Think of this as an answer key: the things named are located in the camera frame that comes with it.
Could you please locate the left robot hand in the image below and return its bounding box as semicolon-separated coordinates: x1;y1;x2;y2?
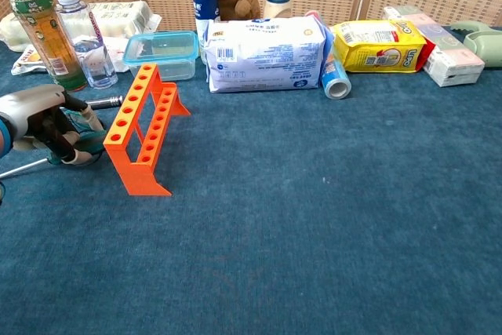
0;83;106;166

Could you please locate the large green handled screwdriver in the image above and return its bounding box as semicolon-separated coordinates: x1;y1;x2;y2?
0;130;107;180

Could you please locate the black metal precision screwdriver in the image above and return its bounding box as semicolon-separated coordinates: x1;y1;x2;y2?
85;95;124;111

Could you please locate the orange test tube rack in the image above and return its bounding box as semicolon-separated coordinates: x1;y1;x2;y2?
102;63;192;198

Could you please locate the clear water bottle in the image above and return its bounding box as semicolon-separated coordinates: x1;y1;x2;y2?
53;0;119;90

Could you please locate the green tea bottle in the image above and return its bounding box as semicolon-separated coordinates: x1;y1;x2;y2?
0;0;89;93

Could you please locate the white egg carton pack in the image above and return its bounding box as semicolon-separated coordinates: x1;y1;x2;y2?
0;0;163;53

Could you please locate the clear container blue lid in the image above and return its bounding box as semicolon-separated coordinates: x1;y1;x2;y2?
122;30;200;82

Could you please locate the blue white spray can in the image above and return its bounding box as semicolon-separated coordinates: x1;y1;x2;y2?
188;0;222;66

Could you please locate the white wet wipes pack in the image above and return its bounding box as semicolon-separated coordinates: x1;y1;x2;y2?
203;16;335;94

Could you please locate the blue table carpet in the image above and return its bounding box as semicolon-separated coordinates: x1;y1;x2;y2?
0;26;502;335

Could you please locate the plastic wrap roll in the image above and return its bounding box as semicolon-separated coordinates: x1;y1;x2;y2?
305;9;352;101

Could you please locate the yellow Lipo biscuit bag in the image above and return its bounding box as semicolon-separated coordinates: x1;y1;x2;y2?
333;19;437;75

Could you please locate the pastel tissue multipack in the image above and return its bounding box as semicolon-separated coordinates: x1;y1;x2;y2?
381;5;486;89

